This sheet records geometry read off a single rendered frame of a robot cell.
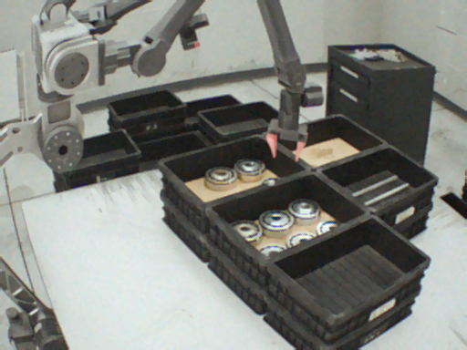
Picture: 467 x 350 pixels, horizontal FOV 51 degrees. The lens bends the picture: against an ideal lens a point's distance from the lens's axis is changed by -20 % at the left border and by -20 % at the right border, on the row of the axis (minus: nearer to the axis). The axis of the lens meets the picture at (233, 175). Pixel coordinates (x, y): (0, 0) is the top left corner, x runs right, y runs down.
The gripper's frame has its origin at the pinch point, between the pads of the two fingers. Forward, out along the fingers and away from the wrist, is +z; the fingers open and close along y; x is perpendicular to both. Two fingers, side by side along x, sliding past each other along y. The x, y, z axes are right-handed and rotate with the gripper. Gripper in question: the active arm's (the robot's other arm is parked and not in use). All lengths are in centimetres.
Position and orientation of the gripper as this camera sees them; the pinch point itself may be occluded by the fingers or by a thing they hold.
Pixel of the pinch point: (285, 155)
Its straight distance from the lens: 168.6
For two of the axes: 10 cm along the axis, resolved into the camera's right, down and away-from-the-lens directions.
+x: -2.2, 4.8, -8.5
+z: -0.5, 8.7, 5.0
